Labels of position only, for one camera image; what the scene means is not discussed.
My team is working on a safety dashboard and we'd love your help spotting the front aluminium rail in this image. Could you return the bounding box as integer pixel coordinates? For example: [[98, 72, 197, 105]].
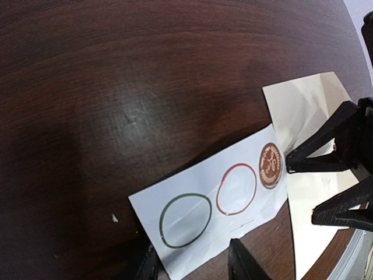
[[328, 229, 372, 279]]

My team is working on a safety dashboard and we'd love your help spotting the sticker sheet with wax seal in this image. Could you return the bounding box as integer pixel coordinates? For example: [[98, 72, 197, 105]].
[[129, 125, 287, 279]]

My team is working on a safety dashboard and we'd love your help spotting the cream paper envelope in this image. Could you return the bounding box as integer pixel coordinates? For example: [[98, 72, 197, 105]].
[[262, 72, 358, 279]]

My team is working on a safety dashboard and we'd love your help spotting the round brown wax seal sticker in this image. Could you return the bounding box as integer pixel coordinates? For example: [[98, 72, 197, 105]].
[[259, 142, 283, 189]]

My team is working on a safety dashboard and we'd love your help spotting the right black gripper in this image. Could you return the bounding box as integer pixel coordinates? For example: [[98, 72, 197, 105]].
[[286, 97, 372, 232]]

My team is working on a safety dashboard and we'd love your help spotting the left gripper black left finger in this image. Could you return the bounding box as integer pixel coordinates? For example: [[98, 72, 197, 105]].
[[128, 245, 159, 280]]

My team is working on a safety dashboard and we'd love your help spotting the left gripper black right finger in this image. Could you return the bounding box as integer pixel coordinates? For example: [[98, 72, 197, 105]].
[[228, 239, 271, 280]]

